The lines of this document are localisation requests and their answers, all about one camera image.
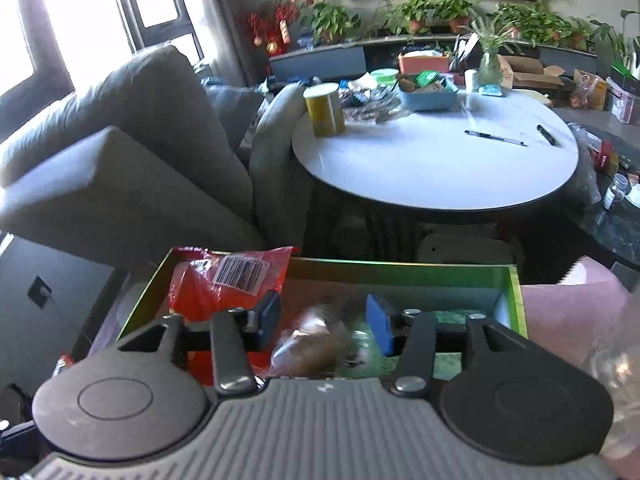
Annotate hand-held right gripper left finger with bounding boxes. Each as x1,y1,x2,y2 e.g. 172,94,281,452
116,289,283,396

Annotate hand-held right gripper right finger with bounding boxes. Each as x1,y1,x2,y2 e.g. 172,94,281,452
364,293,532,396

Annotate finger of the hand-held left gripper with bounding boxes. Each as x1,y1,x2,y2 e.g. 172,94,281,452
0,421,39,454

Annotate red transparent snack packet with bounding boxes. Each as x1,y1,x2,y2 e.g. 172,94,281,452
167,245,297,376

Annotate brown bun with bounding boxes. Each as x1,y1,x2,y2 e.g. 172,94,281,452
269,306,352,379

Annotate green cardboard box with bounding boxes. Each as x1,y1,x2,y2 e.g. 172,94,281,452
116,254,529,387

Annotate black floor socket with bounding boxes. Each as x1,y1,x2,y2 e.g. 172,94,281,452
27,274,54,309

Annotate grey cushion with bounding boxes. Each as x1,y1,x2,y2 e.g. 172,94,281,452
247,81,317,252

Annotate white round table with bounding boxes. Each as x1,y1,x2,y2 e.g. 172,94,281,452
291,86,582,264

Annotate grey sofa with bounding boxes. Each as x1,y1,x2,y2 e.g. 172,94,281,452
0,44,267,272

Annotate yellow can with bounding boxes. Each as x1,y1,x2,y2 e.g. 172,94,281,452
303,82,347,138

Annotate thin pen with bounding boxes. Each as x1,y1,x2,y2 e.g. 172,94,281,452
464,129,529,147

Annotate blue tray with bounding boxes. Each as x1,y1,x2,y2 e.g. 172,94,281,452
397,76,460,112

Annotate dark round table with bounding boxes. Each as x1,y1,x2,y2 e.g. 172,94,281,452
564,109,640,267

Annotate orange box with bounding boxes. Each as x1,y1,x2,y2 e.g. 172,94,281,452
397,51,452,75

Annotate small clear jar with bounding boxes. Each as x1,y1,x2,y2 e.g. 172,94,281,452
602,173,629,211

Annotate small red box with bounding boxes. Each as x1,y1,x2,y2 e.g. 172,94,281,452
592,139,619,171

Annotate glass vase with plant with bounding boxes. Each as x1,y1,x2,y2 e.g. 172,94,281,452
469,14,522,89

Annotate red decorative plant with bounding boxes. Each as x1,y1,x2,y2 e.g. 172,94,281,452
247,0,302,57

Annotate open cardboard box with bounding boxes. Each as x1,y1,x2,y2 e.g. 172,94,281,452
499,54,577,93

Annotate potted green plant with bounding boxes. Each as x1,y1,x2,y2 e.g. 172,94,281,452
434,0,474,34
374,0,437,37
299,1,362,44
486,4,572,44
569,16,594,52

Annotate sheer curtain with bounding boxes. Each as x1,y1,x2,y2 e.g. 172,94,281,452
199,0,252,87

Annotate orange plastic bag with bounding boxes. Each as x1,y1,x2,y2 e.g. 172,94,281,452
572,69,609,112

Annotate black framed window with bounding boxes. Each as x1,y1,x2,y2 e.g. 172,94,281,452
114,0,202,62

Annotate clear storage box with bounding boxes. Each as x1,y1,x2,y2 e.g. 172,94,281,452
606,76,640,124

